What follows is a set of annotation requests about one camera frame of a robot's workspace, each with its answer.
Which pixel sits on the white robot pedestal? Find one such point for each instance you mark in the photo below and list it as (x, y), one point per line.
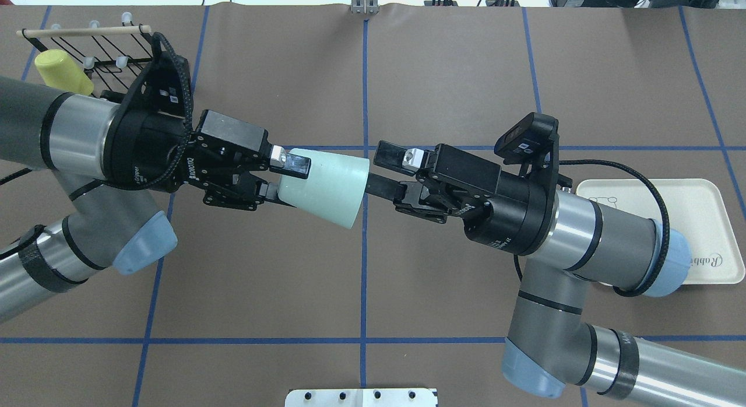
(363, 397)

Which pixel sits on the aluminium frame post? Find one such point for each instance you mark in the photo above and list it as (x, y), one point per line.
(365, 7)

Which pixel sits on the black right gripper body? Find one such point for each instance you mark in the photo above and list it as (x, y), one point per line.
(513, 216)

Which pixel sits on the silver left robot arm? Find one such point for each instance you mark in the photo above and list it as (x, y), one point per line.
(108, 157)

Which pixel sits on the wooden rack handle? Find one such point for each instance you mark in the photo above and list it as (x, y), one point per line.
(84, 32)

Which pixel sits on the pale green plastic cup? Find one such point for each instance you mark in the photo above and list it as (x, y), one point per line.
(333, 190)

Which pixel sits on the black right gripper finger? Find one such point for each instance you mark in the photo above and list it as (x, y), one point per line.
(402, 157)
(385, 188)

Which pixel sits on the black wire cup rack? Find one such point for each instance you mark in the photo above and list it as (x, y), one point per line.
(111, 62)

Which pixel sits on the yellow plastic cup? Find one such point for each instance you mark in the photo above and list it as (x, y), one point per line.
(59, 70)

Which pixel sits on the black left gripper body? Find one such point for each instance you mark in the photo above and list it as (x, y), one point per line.
(150, 151)

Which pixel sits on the cream rabbit tray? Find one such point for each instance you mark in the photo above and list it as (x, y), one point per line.
(695, 209)

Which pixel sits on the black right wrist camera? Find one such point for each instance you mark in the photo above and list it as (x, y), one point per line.
(533, 143)

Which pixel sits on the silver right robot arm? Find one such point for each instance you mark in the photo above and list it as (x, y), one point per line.
(436, 303)

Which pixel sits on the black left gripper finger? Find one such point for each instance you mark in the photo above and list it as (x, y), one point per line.
(268, 193)
(288, 164)

